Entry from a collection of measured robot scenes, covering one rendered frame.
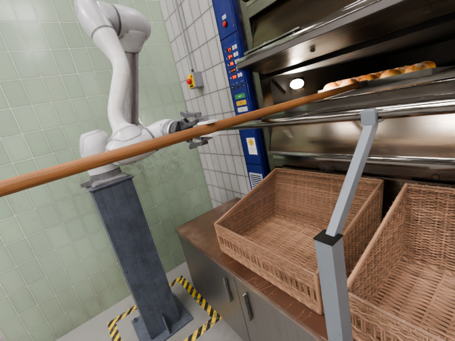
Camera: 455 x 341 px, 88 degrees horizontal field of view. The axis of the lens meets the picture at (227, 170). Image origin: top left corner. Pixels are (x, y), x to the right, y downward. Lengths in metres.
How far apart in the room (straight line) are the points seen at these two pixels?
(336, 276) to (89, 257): 1.74
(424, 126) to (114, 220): 1.39
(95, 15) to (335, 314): 1.25
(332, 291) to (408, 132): 0.64
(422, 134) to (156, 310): 1.58
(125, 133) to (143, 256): 0.81
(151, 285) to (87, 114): 1.18
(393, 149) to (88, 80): 1.76
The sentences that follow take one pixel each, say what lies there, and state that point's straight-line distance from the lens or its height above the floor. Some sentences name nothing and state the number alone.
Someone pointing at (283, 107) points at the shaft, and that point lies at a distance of 0.92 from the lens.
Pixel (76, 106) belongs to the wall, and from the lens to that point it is 1.88.
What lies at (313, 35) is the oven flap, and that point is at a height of 1.41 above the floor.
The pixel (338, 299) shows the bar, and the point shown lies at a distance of 0.61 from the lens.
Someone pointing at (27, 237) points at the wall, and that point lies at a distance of 1.96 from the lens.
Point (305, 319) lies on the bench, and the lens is 0.89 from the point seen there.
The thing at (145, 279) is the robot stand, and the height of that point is 0.40.
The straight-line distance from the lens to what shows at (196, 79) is 1.77.
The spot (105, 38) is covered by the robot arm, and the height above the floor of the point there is 1.60.
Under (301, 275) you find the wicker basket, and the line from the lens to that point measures 0.83.
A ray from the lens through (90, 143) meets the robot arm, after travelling 1.36.
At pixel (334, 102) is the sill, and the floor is 1.16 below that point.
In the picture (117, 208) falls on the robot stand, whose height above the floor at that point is 0.86.
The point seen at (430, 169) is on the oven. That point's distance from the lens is 1.04.
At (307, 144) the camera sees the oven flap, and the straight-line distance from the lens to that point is 1.21.
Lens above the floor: 1.25
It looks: 15 degrees down
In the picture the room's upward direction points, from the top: 13 degrees counter-clockwise
